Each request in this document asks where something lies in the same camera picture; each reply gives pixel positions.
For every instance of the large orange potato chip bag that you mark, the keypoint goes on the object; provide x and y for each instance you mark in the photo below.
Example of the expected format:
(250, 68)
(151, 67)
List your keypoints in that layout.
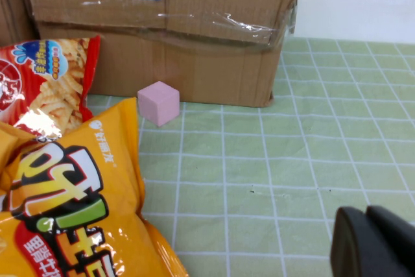
(81, 192)

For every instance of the red shrimp stick snack bag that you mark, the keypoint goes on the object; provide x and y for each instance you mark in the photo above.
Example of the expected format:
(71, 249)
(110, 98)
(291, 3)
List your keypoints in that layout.
(48, 72)

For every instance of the small open cardboard box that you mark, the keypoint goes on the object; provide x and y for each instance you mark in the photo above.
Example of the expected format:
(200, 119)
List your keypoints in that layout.
(13, 14)

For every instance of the pink foam cube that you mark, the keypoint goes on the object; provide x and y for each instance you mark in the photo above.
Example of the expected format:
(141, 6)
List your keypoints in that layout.
(159, 105)

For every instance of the large open cardboard box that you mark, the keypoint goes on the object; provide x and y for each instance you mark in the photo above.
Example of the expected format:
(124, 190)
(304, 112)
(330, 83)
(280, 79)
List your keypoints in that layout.
(210, 63)

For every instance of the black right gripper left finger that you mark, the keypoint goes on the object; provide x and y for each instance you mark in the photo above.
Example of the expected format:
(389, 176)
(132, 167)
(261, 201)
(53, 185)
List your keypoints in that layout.
(353, 248)

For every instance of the green checked tablecloth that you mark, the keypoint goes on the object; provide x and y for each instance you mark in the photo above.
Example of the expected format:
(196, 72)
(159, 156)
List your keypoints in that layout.
(259, 160)

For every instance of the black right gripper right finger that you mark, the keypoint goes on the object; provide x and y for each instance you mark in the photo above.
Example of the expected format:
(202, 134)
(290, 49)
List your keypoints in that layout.
(398, 244)

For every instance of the small plain yellow snack packet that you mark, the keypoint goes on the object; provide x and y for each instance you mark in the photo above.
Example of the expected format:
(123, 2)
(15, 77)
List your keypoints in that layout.
(8, 147)

